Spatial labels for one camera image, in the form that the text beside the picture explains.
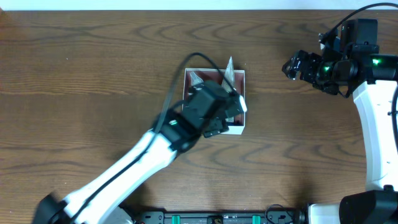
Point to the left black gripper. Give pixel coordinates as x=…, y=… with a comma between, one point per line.
x=216, y=127

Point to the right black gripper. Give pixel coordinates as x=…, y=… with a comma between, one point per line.
x=305, y=66

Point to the clear pump soap bottle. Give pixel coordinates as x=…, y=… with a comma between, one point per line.
x=195, y=79

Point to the white floral lotion tube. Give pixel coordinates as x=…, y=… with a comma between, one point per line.
x=229, y=79

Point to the green white soap bar pack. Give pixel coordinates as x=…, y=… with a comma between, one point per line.
x=230, y=121

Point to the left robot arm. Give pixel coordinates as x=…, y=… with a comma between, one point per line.
x=173, y=133

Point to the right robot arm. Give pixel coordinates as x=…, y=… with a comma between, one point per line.
x=372, y=82

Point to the white cardboard box, pink interior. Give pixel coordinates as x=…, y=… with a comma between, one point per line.
x=205, y=74

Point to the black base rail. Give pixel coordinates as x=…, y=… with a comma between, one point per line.
x=274, y=215

